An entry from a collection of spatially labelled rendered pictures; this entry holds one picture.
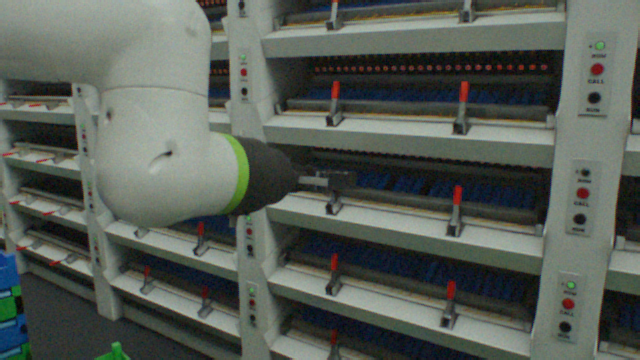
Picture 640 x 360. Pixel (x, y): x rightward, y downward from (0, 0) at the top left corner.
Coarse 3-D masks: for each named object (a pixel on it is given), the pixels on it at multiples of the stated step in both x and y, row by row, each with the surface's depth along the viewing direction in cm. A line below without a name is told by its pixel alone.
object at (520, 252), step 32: (352, 160) 111; (384, 160) 106; (544, 192) 89; (320, 224) 100; (352, 224) 95; (384, 224) 91; (416, 224) 89; (512, 224) 83; (544, 224) 79; (448, 256) 86; (480, 256) 82; (512, 256) 78
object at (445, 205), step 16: (320, 192) 106; (352, 192) 100; (368, 192) 98; (384, 192) 97; (400, 192) 95; (400, 208) 93; (432, 208) 91; (448, 208) 89; (464, 208) 87; (480, 208) 85; (496, 208) 84; (512, 208) 83; (528, 224) 82
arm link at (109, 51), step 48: (0, 0) 36; (48, 0) 37; (96, 0) 38; (144, 0) 39; (192, 0) 43; (0, 48) 36; (48, 48) 37; (96, 48) 38; (144, 48) 39; (192, 48) 41
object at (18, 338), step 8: (16, 320) 111; (24, 320) 112; (8, 328) 109; (16, 328) 110; (24, 328) 112; (0, 336) 108; (8, 336) 109; (16, 336) 111; (24, 336) 112; (0, 344) 108; (8, 344) 109; (16, 344) 111
